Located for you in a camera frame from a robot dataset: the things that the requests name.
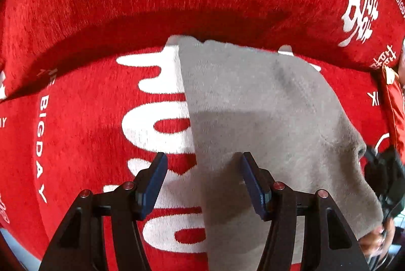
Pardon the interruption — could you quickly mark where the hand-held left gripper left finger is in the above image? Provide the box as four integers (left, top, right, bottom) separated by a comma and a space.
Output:
39, 152, 168, 271

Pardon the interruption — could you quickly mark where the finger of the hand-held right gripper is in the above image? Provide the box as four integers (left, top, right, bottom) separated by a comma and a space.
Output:
363, 146, 385, 196

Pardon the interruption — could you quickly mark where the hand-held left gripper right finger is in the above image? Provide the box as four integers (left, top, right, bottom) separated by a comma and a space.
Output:
241, 151, 369, 271

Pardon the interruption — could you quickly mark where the grey cloth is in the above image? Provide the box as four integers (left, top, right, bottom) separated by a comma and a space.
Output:
167, 35, 385, 271

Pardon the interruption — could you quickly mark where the person's right hand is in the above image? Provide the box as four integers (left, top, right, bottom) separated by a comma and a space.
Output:
360, 223, 397, 263

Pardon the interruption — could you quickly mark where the red satin cushion gold trim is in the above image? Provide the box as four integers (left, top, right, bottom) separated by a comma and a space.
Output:
380, 63, 405, 161

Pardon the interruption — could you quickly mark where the red blanket with white print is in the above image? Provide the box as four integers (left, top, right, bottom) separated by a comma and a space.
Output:
0, 0, 405, 271

